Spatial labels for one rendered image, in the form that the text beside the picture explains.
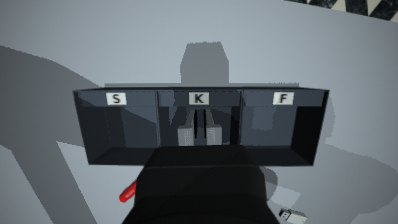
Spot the white usb stick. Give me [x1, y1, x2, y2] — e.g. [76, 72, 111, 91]
[279, 209, 307, 224]

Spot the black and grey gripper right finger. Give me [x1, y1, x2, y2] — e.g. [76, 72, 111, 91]
[203, 109, 222, 145]

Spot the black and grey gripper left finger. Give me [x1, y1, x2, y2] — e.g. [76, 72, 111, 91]
[177, 110, 198, 146]

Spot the dark grey rack of three bins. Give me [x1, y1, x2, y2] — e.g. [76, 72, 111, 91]
[73, 87, 330, 167]

